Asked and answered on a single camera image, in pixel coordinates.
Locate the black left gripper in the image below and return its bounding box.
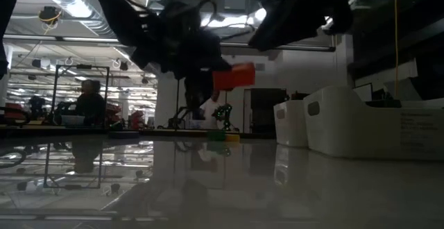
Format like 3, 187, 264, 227
130, 0, 234, 111

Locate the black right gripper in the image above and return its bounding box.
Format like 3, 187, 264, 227
248, 0, 355, 52

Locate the orange eight-stud toy brick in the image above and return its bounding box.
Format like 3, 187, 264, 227
212, 62, 257, 92

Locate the person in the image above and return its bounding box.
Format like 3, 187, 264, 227
74, 78, 107, 126
199, 89, 223, 130

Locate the green hollow square brick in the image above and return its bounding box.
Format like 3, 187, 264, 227
207, 130, 227, 142

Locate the ceiling light panel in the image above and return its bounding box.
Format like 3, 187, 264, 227
200, 8, 268, 28

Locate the red machine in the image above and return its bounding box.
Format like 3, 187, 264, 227
130, 110, 146, 130

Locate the monitor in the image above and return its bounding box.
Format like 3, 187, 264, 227
352, 82, 375, 102

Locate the white tub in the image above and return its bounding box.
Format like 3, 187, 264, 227
60, 114, 86, 126

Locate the red storage bin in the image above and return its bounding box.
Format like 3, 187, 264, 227
3, 103, 25, 119

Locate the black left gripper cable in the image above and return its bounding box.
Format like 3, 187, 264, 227
103, 0, 257, 41

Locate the large silver spiral duct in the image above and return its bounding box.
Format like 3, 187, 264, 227
29, 0, 119, 39

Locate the ceiling cord reel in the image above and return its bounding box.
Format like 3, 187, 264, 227
37, 6, 63, 26

